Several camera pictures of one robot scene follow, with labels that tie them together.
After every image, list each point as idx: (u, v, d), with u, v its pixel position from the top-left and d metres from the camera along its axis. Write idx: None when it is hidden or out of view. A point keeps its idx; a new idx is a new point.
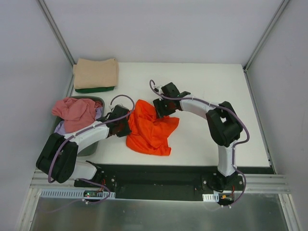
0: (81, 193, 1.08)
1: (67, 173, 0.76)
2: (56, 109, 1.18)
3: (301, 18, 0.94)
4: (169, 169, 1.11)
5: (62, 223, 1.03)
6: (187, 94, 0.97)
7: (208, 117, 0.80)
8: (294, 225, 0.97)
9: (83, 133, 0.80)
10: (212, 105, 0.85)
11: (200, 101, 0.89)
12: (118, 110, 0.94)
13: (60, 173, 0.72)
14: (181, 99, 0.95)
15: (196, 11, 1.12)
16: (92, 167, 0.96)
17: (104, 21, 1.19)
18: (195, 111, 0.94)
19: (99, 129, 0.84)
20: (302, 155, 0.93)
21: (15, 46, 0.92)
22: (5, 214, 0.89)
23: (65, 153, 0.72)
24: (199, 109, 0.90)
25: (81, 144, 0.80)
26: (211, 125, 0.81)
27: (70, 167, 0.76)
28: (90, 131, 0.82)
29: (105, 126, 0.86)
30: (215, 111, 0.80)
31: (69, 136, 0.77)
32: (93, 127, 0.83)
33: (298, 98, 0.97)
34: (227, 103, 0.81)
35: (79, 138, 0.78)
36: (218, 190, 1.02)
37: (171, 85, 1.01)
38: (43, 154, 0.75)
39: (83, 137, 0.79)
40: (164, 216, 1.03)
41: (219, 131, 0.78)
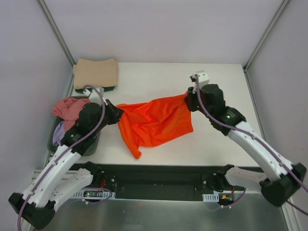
0: (81, 193, 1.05)
1: (46, 219, 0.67)
2: (56, 109, 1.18)
3: (301, 17, 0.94)
4: (169, 169, 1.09)
5: (63, 223, 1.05)
6: (244, 120, 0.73)
7: (278, 184, 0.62)
8: (294, 225, 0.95)
9: (42, 183, 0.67)
10: (285, 166, 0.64)
11: (269, 152, 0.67)
12: (84, 118, 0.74)
13: (37, 227, 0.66)
14: (236, 129, 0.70)
15: (196, 10, 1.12)
16: (86, 175, 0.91)
17: (104, 20, 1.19)
18: (247, 150, 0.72)
19: (61, 163, 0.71)
20: (302, 155, 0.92)
21: (14, 45, 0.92)
22: (5, 214, 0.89)
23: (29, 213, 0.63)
24: (259, 158, 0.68)
25: (48, 192, 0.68)
26: (275, 189, 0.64)
27: (46, 215, 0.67)
28: (52, 171, 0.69)
29: (69, 156, 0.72)
30: (288, 179, 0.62)
31: (27, 195, 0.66)
32: (54, 164, 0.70)
33: (298, 98, 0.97)
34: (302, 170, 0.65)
35: (39, 192, 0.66)
36: (218, 190, 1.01)
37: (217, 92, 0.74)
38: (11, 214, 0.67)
39: (42, 188, 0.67)
40: (164, 216, 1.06)
41: (279, 200, 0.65)
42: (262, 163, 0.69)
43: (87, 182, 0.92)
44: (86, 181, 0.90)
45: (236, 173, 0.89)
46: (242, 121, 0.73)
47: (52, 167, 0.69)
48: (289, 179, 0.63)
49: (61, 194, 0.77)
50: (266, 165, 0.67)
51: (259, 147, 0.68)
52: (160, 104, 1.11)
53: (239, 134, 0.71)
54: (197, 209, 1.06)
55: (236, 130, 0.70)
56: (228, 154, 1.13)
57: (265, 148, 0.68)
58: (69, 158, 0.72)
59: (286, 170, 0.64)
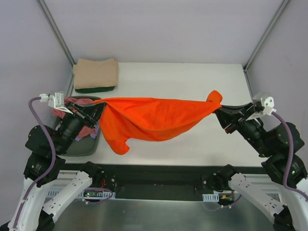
0: (81, 193, 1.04)
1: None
2: (56, 109, 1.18)
3: (301, 17, 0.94)
4: (169, 169, 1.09)
5: (63, 222, 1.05)
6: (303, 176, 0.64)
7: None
8: None
9: (20, 219, 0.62)
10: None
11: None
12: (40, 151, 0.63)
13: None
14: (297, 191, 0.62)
15: (196, 11, 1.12)
16: (85, 180, 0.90)
17: (104, 20, 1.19)
18: (286, 194, 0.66)
19: (32, 197, 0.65)
20: (303, 155, 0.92)
21: (14, 45, 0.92)
22: (5, 215, 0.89)
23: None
24: (298, 209, 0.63)
25: (32, 223, 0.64)
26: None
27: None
28: (25, 207, 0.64)
29: (36, 191, 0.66)
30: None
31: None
32: (24, 201, 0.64)
33: (299, 98, 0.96)
34: None
35: (23, 226, 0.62)
36: (219, 190, 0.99)
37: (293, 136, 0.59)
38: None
39: (23, 224, 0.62)
40: (164, 216, 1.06)
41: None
42: (295, 214, 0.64)
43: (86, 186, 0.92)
44: (85, 185, 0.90)
45: (243, 186, 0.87)
46: (301, 178, 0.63)
47: (22, 205, 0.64)
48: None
49: (59, 204, 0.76)
50: (300, 217, 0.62)
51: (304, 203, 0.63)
52: (168, 113, 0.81)
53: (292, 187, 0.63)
54: (197, 210, 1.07)
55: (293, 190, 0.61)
56: (229, 154, 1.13)
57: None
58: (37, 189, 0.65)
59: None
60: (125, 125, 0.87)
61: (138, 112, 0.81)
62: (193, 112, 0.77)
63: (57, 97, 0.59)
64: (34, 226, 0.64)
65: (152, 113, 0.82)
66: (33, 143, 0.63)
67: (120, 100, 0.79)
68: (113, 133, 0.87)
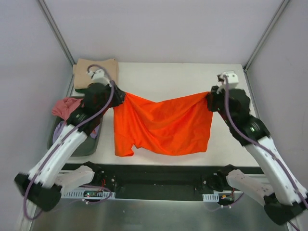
0: (81, 193, 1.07)
1: (53, 202, 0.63)
2: (56, 109, 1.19)
3: (301, 17, 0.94)
4: (169, 168, 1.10)
5: (63, 222, 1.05)
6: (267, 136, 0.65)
7: (289, 212, 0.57)
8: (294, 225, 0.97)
9: (48, 162, 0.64)
10: (301, 196, 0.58)
11: (285, 173, 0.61)
12: (89, 98, 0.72)
13: (45, 211, 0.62)
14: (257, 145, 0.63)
15: (196, 11, 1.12)
16: (87, 172, 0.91)
17: (104, 21, 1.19)
18: (261, 165, 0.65)
19: (67, 143, 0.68)
20: (302, 155, 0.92)
21: (14, 45, 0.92)
22: (5, 215, 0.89)
23: (35, 194, 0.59)
24: (274, 179, 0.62)
25: (54, 173, 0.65)
26: (281, 213, 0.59)
27: (52, 198, 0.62)
28: (59, 150, 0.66)
29: (75, 135, 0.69)
30: (299, 207, 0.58)
31: (34, 174, 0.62)
32: (60, 144, 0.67)
33: (299, 98, 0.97)
34: None
35: (47, 173, 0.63)
36: (218, 191, 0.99)
37: (239, 95, 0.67)
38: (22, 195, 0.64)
39: (49, 169, 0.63)
40: (164, 216, 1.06)
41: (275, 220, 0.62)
42: (274, 185, 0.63)
43: (88, 180, 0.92)
44: (87, 178, 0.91)
45: (238, 178, 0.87)
46: (266, 137, 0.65)
47: (58, 146, 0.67)
48: (299, 208, 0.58)
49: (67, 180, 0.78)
50: (279, 187, 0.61)
51: (277, 168, 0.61)
52: (172, 109, 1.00)
53: (260, 148, 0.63)
54: (197, 210, 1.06)
55: (257, 146, 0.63)
56: (229, 154, 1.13)
57: (283, 172, 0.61)
58: (74, 137, 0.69)
59: (300, 198, 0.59)
60: (133, 122, 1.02)
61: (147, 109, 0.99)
62: (189, 99, 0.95)
63: (104, 71, 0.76)
64: (54, 178, 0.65)
65: (158, 111, 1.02)
66: (85, 96, 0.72)
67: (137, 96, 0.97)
68: (122, 128, 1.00)
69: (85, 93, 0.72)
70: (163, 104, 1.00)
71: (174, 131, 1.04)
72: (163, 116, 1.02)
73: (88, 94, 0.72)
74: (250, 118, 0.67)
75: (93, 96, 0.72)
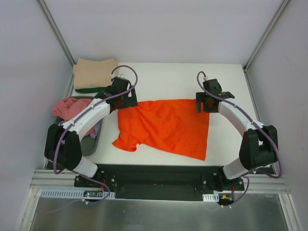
0: (81, 193, 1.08)
1: (75, 158, 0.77)
2: (56, 109, 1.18)
3: (301, 17, 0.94)
4: (169, 169, 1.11)
5: (62, 223, 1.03)
6: (231, 96, 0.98)
7: (246, 136, 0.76)
8: (294, 225, 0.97)
9: (81, 118, 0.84)
10: (255, 124, 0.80)
11: (245, 115, 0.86)
12: (118, 83, 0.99)
13: (67, 162, 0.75)
14: (222, 101, 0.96)
15: (196, 11, 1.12)
16: (93, 164, 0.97)
17: (104, 21, 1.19)
18: (234, 121, 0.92)
19: (97, 109, 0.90)
20: (302, 155, 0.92)
21: (14, 46, 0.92)
22: (5, 214, 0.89)
23: (69, 139, 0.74)
24: (239, 122, 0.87)
25: (82, 130, 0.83)
26: (245, 145, 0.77)
27: (78, 152, 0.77)
28: (90, 111, 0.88)
29: (104, 105, 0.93)
30: (255, 134, 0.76)
31: (68, 125, 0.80)
32: (92, 107, 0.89)
33: (298, 98, 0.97)
34: (272, 133, 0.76)
35: (78, 125, 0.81)
36: (218, 191, 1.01)
37: (213, 82, 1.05)
38: (47, 147, 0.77)
39: (81, 122, 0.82)
40: (164, 216, 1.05)
41: (250, 158, 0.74)
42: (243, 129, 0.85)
43: (91, 173, 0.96)
44: (91, 170, 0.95)
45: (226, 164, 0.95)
46: (230, 98, 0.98)
47: (90, 108, 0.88)
48: (256, 134, 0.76)
49: None
50: (242, 126, 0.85)
51: (237, 113, 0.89)
52: (171, 109, 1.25)
53: (225, 103, 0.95)
54: (198, 210, 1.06)
55: (223, 101, 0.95)
56: (229, 154, 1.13)
57: (242, 113, 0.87)
58: (103, 106, 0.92)
59: (256, 127, 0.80)
60: (139, 122, 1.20)
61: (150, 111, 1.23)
62: (181, 101, 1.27)
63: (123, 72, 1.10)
64: (80, 134, 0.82)
65: (159, 112, 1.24)
66: (115, 82, 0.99)
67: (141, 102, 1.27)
68: (128, 128, 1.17)
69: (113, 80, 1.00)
70: (162, 106, 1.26)
71: (175, 130, 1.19)
72: (163, 117, 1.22)
73: (116, 80, 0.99)
74: (221, 93, 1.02)
75: (121, 82, 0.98)
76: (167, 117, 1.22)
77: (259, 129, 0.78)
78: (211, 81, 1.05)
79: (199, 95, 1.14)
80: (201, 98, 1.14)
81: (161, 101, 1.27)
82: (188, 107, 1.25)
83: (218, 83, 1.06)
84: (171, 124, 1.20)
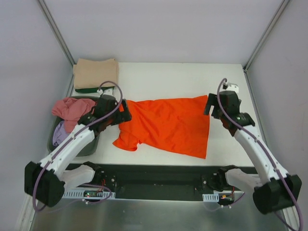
0: (81, 193, 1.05)
1: (57, 195, 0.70)
2: (56, 109, 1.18)
3: (301, 18, 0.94)
4: (169, 169, 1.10)
5: (62, 222, 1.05)
6: (251, 123, 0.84)
7: (267, 186, 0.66)
8: (294, 225, 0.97)
9: (60, 153, 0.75)
10: (279, 173, 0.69)
11: (268, 157, 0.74)
12: (102, 104, 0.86)
13: (47, 203, 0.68)
14: (240, 128, 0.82)
15: (196, 11, 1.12)
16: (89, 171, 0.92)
17: (104, 21, 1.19)
18: (251, 155, 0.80)
19: (79, 138, 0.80)
20: (302, 155, 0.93)
21: (14, 46, 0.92)
22: (5, 215, 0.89)
23: (47, 181, 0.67)
24: (259, 163, 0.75)
25: (62, 166, 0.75)
26: (263, 193, 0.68)
27: (59, 190, 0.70)
28: (70, 143, 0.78)
29: (87, 132, 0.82)
30: (277, 185, 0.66)
31: (46, 162, 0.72)
32: (73, 137, 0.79)
33: (298, 98, 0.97)
34: (297, 182, 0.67)
35: (57, 162, 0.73)
36: (219, 190, 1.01)
37: (232, 97, 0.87)
38: (26, 185, 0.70)
39: (61, 158, 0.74)
40: (164, 216, 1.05)
41: (268, 206, 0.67)
42: (263, 173, 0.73)
43: (89, 178, 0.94)
44: (89, 175, 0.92)
45: (236, 174, 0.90)
46: (250, 125, 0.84)
47: (71, 139, 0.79)
48: (279, 186, 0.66)
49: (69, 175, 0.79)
50: (261, 168, 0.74)
51: (262, 154, 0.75)
52: (170, 108, 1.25)
53: (245, 134, 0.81)
54: (197, 209, 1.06)
55: (242, 130, 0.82)
56: (229, 154, 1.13)
57: (265, 155, 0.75)
58: (86, 134, 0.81)
59: (278, 176, 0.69)
60: (139, 121, 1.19)
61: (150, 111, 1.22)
62: (181, 100, 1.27)
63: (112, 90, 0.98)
64: (60, 170, 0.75)
65: (159, 112, 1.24)
66: (99, 102, 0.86)
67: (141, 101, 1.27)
68: (128, 127, 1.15)
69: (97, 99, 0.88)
70: (162, 105, 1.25)
71: (175, 130, 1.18)
72: (163, 116, 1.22)
73: (101, 100, 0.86)
74: (238, 114, 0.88)
75: (105, 102, 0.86)
76: (167, 117, 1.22)
77: (282, 180, 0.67)
78: (229, 97, 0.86)
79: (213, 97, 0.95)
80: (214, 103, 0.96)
81: (161, 101, 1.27)
82: (186, 107, 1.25)
83: (237, 99, 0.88)
84: (171, 124, 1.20)
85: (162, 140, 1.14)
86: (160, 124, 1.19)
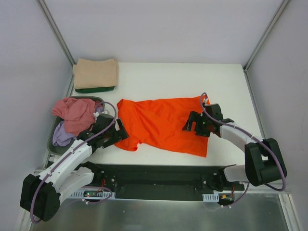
0: (81, 193, 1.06)
1: (53, 209, 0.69)
2: (56, 109, 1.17)
3: (301, 17, 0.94)
4: (168, 168, 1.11)
5: (62, 223, 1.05)
6: (231, 121, 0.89)
7: (246, 148, 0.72)
8: (294, 225, 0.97)
9: (58, 167, 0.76)
10: (256, 138, 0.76)
11: (244, 132, 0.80)
12: (101, 121, 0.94)
13: (43, 217, 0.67)
14: (222, 124, 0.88)
15: (197, 11, 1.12)
16: (87, 173, 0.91)
17: (104, 21, 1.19)
18: (235, 140, 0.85)
19: (78, 152, 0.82)
20: (302, 155, 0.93)
21: (13, 46, 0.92)
22: (5, 215, 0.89)
23: (44, 193, 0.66)
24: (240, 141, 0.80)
25: (60, 178, 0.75)
26: (248, 159, 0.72)
27: (55, 203, 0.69)
28: (70, 157, 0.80)
29: (84, 147, 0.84)
30: (256, 146, 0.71)
31: (44, 176, 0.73)
32: (71, 152, 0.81)
33: (299, 98, 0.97)
34: (273, 142, 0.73)
35: (56, 174, 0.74)
36: (219, 191, 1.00)
37: (215, 107, 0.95)
38: (22, 198, 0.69)
39: (59, 171, 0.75)
40: (164, 216, 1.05)
41: (256, 169, 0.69)
42: None
43: (88, 180, 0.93)
44: (87, 178, 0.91)
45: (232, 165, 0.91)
46: (230, 121, 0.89)
47: (70, 153, 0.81)
48: (257, 147, 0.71)
49: (65, 187, 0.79)
50: (242, 141, 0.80)
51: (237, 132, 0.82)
52: (170, 109, 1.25)
53: (225, 127, 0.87)
54: (198, 209, 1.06)
55: (223, 124, 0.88)
56: (230, 154, 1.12)
57: (241, 132, 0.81)
58: (84, 148, 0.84)
59: (256, 141, 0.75)
60: (140, 122, 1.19)
61: (151, 111, 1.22)
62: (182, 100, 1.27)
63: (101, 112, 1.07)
64: (58, 183, 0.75)
65: (159, 111, 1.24)
66: (98, 120, 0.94)
67: (141, 101, 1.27)
68: (129, 129, 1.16)
69: (97, 117, 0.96)
70: (162, 105, 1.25)
71: (176, 129, 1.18)
72: (164, 116, 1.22)
73: (100, 118, 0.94)
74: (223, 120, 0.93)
75: (104, 119, 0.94)
76: (168, 117, 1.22)
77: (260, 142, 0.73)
78: (212, 106, 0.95)
79: (194, 114, 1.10)
80: (196, 119, 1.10)
81: (162, 101, 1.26)
82: (186, 107, 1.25)
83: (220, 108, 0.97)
84: (171, 124, 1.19)
85: (163, 140, 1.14)
86: (160, 124, 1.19)
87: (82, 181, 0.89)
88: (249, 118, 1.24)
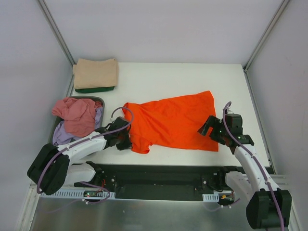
0: (81, 193, 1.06)
1: (56, 185, 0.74)
2: (56, 109, 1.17)
3: (302, 17, 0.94)
4: (169, 168, 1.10)
5: (63, 223, 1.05)
6: (251, 143, 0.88)
7: (256, 196, 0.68)
8: (294, 225, 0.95)
9: (76, 146, 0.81)
10: (269, 186, 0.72)
11: (260, 171, 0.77)
12: (119, 122, 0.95)
13: (48, 186, 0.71)
14: (240, 146, 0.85)
15: (197, 11, 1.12)
16: (89, 171, 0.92)
17: (104, 20, 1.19)
18: (245, 170, 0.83)
19: (95, 141, 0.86)
20: (302, 155, 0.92)
21: (13, 46, 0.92)
22: (6, 215, 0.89)
23: (58, 165, 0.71)
24: (251, 175, 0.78)
25: (74, 156, 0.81)
26: (253, 204, 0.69)
27: (60, 180, 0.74)
28: (86, 143, 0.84)
29: (101, 138, 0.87)
30: (267, 196, 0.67)
31: (62, 148, 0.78)
32: (90, 138, 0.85)
33: (299, 98, 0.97)
34: (287, 196, 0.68)
35: (72, 151, 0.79)
36: (218, 190, 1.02)
37: (237, 120, 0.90)
38: (33, 164, 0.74)
39: (76, 149, 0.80)
40: (165, 215, 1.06)
41: (257, 217, 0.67)
42: (252, 184, 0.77)
43: (87, 178, 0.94)
44: (86, 177, 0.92)
45: (236, 179, 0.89)
46: (250, 144, 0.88)
47: (87, 139, 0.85)
48: (268, 198, 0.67)
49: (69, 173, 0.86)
50: (253, 181, 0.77)
51: (253, 165, 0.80)
52: (175, 107, 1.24)
53: (242, 149, 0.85)
54: (198, 209, 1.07)
55: (241, 147, 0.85)
56: (230, 154, 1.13)
57: (257, 167, 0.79)
58: (101, 140, 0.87)
59: (268, 188, 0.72)
60: (147, 124, 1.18)
61: (157, 113, 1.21)
62: (185, 100, 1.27)
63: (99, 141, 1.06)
64: (72, 160, 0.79)
65: (164, 111, 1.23)
66: (116, 121, 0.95)
67: (147, 103, 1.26)
68: (138, 131, 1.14)
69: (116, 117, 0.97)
70: (167, 105, 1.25)
71: (180, 128, 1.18)
72: (171, 116, 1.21)
73: (119, 120, 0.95)
74: (240, 134, 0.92)
75: (123, 121, 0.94)
76: (174, 117, 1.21)
77: (271, 193, 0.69)
78: (234, 118, 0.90)
79: (213, 119, 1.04)
80: (213, 124, 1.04)
81: (166, 101, 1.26)
82: (191, 103, 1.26)
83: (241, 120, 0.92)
84: (178, 124, 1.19)
85: (173, 140, 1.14)
86: (168, 125, 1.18)
87: (82, 177, 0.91)
88: (249, 118, 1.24)
